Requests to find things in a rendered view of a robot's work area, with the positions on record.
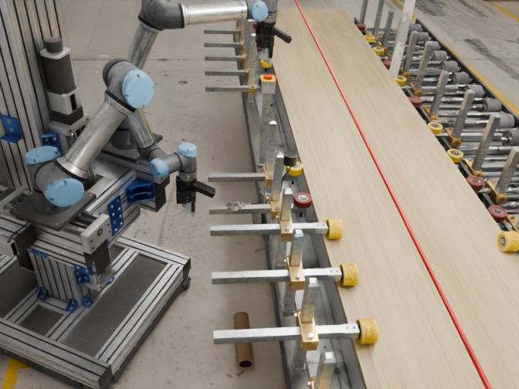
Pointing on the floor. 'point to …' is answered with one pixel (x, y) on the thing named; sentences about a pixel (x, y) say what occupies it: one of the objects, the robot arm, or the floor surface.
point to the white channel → (401, 37)
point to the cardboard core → (243, 351)
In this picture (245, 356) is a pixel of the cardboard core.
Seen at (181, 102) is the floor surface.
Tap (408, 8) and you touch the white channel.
